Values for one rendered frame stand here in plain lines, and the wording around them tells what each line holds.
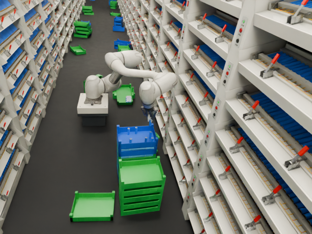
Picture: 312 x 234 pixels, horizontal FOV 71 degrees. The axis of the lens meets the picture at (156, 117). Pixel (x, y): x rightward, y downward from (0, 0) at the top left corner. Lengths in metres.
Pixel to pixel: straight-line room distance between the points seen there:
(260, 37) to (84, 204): 1.60
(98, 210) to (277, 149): 1.37
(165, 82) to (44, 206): 1.29
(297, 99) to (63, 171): 1.84
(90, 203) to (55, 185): 0.35
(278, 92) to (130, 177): 1.12
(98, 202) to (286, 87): 1.52
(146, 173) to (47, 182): 0.87
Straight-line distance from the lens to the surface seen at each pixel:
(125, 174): 1.62
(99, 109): 2.37
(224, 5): 1.21
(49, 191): 2.03
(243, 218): 1.13
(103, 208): 1.85
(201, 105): 1.38
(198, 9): 1.64
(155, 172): 1.65
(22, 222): 1.93
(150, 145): 1.70
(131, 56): 1.90
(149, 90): 1.37
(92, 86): 2.34
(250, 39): 1.02
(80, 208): 1.88
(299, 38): 0.81
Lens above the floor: 1.57
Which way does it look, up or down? 35 degrees down
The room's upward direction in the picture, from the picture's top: 7 degrees clockwise
